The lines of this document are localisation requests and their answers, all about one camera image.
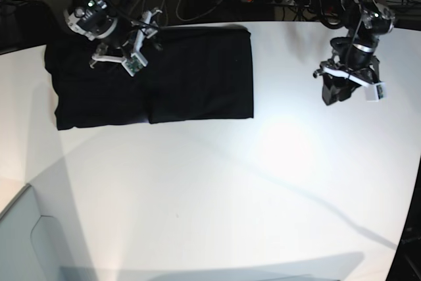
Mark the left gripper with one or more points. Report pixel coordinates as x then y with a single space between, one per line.
351 57

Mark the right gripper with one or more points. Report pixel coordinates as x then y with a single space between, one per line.
100 20

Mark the black T-shirt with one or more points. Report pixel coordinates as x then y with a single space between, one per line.
201 73

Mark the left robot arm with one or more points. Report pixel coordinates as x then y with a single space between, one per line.
365 18

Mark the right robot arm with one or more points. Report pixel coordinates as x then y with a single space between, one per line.
107 21

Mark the black office chair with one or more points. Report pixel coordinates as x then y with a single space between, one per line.
26 24

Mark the white wrist camera left mount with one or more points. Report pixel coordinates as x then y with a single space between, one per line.
374 88

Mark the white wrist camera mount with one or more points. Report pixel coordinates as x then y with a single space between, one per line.
374 88
132 60

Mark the white wrist camera right mount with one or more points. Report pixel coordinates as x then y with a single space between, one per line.
132 60

